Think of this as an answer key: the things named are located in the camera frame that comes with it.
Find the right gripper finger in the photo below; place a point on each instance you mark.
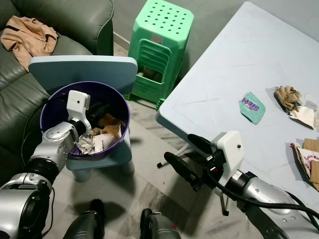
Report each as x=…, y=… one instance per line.
x=182, y=169
x=199, y=143

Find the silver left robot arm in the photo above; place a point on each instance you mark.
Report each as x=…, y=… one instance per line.
x=30, y=209

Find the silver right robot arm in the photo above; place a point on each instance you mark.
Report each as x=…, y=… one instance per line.
x=264, y=196

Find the purple rubbish bin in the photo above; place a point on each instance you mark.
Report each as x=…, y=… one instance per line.
x=55, y=104

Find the brown cardboard piece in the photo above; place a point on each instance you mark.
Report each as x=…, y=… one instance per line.
x=112, y=129

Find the white printed carton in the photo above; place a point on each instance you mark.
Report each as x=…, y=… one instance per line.
x=104, y=142

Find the crumpled white paper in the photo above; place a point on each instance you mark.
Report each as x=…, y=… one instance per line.
x=87, y=144

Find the light blue plastic chair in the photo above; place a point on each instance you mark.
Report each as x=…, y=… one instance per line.
x=79, y=69

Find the right robot leg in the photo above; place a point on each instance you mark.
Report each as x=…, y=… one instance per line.
x=162, y=226

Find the robot leg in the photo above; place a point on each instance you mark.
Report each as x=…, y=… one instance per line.
x=162, y=226
x=84, y=224

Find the teal snack wrapper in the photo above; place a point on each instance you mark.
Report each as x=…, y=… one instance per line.
x=251, y=107

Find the dark green leather sofa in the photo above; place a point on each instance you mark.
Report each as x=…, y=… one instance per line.
x=25, y=94

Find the tan crumpled cloth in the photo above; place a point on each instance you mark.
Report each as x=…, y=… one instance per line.
x=27, y=40

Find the green plastic stool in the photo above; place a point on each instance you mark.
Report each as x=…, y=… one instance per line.
x=162, y=27

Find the white paper scrap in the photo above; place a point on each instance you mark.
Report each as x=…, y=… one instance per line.
x=306, y=117

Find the left robot leg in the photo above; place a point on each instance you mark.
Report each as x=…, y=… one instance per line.
x=84, y=224

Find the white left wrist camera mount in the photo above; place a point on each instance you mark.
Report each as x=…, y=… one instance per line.
x=79, y=102

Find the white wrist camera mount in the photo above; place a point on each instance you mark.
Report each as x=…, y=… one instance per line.
x=229, y=149
x=79, y=102

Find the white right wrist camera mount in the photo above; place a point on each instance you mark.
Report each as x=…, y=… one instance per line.
x=229, y=149

